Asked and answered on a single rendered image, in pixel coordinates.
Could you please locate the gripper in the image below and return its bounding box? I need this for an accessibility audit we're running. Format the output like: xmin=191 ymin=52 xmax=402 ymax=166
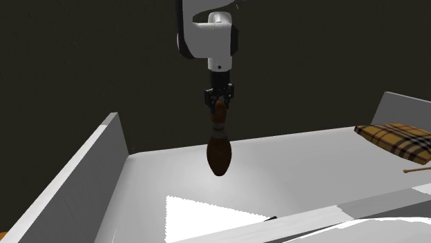
xmin=203 ymin=69 xmax=236 ymax=110

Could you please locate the brown wooden bowling pin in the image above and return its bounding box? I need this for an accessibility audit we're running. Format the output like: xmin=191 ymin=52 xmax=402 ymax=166
xmin=206 ymin=99 xmax=233 ymax=177

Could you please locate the grey sofa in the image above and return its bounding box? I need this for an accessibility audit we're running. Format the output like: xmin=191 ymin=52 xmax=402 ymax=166
xmin=0 ymin=90 xmax=431 ymax=243

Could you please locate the tan plaid pillow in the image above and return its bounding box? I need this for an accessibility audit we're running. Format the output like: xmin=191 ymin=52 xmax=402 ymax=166
xmin=354 ymin=122 xmax=431 ymax=166

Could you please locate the light wooden stick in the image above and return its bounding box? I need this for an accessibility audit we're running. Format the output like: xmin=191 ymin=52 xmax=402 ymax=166
xmin=403 ymin=166 xmax=431 ymax=175

